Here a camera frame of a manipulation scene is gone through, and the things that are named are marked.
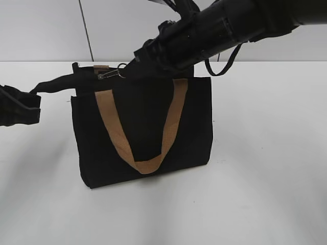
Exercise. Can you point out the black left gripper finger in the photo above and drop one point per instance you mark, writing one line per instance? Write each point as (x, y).
(19, 107)

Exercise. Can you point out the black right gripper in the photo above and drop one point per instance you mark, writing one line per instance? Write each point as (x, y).
(176, 48)

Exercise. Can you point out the silver zipper pull clasp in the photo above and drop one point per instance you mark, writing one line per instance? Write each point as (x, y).
(107, 72)

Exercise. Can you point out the black canvas tote bag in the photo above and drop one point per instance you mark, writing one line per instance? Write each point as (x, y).
(127, 130)

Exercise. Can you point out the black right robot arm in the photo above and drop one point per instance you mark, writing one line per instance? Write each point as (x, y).
(201, 34)

